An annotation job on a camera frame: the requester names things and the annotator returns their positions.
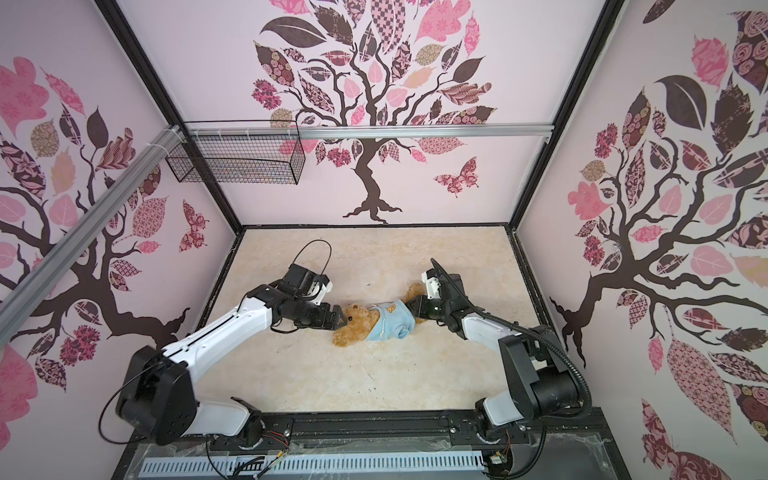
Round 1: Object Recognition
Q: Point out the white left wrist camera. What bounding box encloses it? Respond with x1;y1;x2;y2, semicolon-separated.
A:
308;274;333;305

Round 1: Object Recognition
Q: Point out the black left corner frame post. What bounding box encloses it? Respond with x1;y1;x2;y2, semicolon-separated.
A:
94;0;244;236

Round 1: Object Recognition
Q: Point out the aluminium rail wall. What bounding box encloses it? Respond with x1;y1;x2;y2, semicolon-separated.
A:
187;123;554;140
1;125;183;345

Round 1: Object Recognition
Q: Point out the aluminium rail left wall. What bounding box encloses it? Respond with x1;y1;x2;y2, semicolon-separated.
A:
1;125;183;345

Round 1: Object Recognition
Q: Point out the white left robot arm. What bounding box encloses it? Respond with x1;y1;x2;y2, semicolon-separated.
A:
115;264;346;448

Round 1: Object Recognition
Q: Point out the black table edge rail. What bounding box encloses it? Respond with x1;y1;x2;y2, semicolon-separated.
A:
112;408;630;479

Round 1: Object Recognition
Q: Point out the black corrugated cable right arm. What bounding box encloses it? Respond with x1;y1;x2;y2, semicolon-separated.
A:
428;257;594;420

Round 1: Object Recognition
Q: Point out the aluminium rail back wall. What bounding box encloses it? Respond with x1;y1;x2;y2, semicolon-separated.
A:
187;123;554;140

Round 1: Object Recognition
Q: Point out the black corner frame post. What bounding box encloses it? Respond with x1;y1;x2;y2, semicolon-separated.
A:
94;0;244;236
507;0;626;232

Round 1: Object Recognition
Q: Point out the white vented cable duct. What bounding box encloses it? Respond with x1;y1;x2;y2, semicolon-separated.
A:
134;451;485;479

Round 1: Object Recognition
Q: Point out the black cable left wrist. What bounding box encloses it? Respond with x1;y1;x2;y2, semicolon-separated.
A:
290;238;334;280

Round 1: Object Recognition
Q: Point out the black wire mesh basket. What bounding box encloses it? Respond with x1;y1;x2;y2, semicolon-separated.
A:
165;120;306;185

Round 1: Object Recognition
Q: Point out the tan plush teddy bear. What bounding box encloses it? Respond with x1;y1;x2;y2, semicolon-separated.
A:
332;283;425;348

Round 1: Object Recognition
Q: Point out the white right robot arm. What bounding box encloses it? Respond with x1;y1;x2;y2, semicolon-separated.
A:
406;268;592;427

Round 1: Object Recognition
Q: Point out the light blue fleece hoodie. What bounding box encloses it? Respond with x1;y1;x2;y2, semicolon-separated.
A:
366;300;416;342

